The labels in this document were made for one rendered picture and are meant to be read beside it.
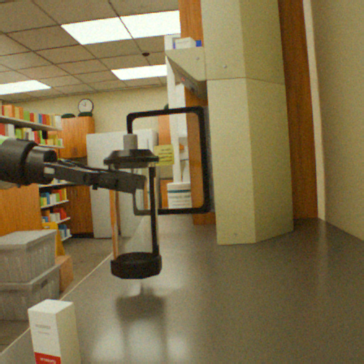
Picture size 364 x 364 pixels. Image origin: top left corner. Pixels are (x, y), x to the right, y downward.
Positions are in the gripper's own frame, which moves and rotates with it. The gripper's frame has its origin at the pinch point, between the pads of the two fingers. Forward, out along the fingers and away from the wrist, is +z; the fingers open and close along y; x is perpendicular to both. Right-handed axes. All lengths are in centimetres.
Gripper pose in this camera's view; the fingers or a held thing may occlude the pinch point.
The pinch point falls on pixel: (129, 182)
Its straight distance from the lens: 70.1
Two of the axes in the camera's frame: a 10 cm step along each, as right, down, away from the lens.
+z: 9.8, 1.8, -0.6
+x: -1.7, 9.8, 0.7
